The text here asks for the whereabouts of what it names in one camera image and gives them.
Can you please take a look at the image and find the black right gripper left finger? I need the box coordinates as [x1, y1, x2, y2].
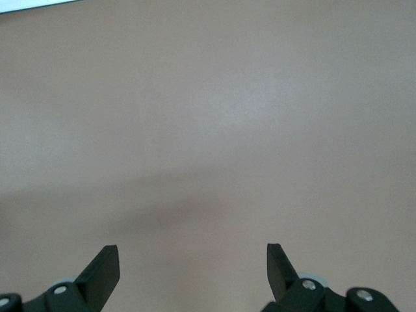
[21, 244, 120, 312]

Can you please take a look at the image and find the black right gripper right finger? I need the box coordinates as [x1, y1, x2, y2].
[261, 243, 350, 312]

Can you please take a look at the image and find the brown table cover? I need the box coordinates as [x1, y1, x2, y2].
[0, 0, 416, 312]

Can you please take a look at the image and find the white table edge strip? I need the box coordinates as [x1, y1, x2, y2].
[0, 0, 79, 14]

